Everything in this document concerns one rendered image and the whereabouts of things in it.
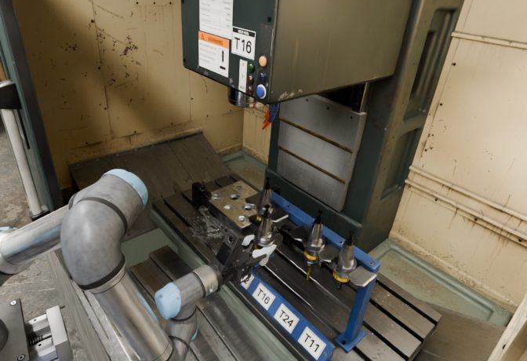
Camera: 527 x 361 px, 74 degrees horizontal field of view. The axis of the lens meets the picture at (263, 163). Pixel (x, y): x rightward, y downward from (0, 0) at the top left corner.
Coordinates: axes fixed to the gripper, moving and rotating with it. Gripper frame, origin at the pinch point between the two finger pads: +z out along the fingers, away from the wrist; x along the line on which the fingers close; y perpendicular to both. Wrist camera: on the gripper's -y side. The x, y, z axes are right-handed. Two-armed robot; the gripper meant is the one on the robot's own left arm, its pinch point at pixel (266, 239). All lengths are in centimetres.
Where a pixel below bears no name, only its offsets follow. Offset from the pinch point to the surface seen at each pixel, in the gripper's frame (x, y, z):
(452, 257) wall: 29, 49, 105
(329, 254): 17.2, -2.1, 8.8
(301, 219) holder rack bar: 2.0, -2.8, 13.1
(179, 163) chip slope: -122, 44, 37
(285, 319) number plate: 11.3, 26.1, 0.5
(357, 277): 27.3, -2.2, 8.1
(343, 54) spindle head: -8, -50, 34
